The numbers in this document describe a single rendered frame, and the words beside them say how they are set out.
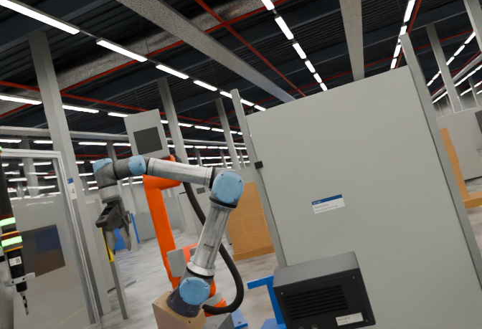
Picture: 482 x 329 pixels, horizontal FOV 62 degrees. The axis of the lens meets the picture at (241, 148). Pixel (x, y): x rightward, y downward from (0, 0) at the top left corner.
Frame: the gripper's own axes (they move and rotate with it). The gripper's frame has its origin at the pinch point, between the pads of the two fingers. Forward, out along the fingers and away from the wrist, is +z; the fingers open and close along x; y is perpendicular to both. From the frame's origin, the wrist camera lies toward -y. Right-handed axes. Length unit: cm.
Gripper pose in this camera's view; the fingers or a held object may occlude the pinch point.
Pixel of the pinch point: (120, 249)
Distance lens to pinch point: 163.3
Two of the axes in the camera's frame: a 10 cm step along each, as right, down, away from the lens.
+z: 2.7, 9.6, -0.9
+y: 2.0, 0.4, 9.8
